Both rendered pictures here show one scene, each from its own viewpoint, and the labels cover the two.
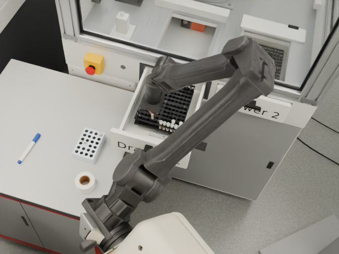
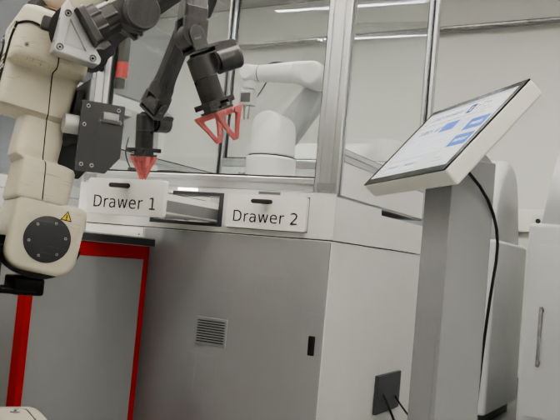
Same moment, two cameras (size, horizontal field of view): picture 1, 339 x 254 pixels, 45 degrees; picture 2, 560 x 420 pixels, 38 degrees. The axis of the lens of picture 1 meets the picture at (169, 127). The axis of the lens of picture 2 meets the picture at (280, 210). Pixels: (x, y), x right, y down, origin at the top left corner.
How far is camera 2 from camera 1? 2.30 m
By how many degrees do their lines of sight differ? 61
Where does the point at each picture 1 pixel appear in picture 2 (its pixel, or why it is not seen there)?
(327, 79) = (335, 147)
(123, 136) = (101, 182)
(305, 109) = (326, 202)
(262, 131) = (288, 267)
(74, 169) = not seen: hidden behind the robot
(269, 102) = (283, 198)
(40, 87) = not seen: hidden behind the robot
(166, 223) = not seen: outside the picture
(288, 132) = (317, 255)
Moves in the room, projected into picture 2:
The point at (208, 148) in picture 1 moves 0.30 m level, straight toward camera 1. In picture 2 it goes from (227, 337) to (172, 342)
